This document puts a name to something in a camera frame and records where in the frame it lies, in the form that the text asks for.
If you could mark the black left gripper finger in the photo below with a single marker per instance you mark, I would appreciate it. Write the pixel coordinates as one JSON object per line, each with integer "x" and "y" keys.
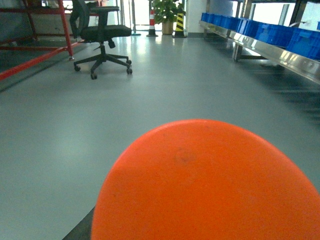
{"x": 82, "y": 231}

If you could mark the black office chair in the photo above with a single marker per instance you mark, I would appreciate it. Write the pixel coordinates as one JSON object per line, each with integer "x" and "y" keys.
{"x": 91, "y": 25}

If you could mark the red white traffic cone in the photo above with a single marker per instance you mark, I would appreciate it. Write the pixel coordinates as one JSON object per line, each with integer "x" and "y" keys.
{"x": 152, "y": 30}

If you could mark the yellow black striped bollard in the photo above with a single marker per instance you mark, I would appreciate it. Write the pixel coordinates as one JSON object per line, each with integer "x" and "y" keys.
{"x": 179, "y": 30}

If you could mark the potted green plant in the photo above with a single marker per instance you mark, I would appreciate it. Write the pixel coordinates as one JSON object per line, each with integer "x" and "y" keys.
{"x": 165, "y": 14}

